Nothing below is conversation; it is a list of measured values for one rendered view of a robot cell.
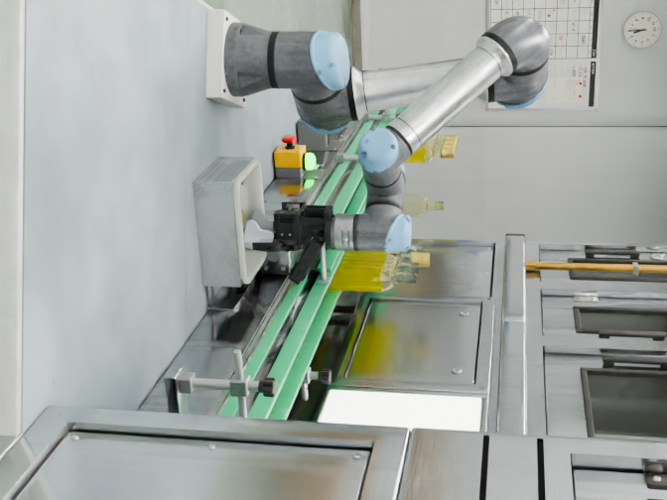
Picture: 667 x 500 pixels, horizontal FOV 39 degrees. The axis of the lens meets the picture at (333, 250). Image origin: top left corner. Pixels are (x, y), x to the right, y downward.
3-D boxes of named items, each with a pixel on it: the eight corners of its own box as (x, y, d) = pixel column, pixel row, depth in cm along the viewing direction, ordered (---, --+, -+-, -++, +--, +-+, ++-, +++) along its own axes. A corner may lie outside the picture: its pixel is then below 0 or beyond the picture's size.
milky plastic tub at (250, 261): (204, 287, 189) (246, 289, 187) (194, 181, 181) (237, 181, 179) (229, 254, 205) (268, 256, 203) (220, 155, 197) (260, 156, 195)
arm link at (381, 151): (566, 12, 182) (382, 175, 173) (562, 47, 191) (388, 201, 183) (521, -20, 186) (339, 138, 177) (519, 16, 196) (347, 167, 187)
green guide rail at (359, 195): (296, 271, 210) (331, 272, 208) (295, 267, 210) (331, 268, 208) (393, 97, 369) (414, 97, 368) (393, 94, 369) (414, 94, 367)
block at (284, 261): (259, 275, 207) (291, 276, 205) (256, 235, 203) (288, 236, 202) (264, 269, 210) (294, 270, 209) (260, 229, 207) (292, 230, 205)
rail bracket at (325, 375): (264, 402, 190) (330, 406, 187) (262, 372, 187) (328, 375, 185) (269, 392, 193) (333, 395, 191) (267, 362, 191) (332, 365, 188)
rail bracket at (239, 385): (138, 446, 149) (276, 456, 145) (124, 352, 143) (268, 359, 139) (149, 431, 153) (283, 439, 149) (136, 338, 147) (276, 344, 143)
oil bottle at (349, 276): (303, 290, 220) (394, 293, 216) (302, 268, 218) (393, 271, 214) (308, 281, 225) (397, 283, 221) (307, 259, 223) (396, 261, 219)
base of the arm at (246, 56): (224, 14, 187) (273, 14, 185) (245, 31, 202) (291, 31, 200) (221, 90, 187) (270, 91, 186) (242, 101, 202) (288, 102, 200)
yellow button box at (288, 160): (273, 178, 242) (302, 178, 241) (271, 150, 239) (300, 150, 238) (280, 170, 248) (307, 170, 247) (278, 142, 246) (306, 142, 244)
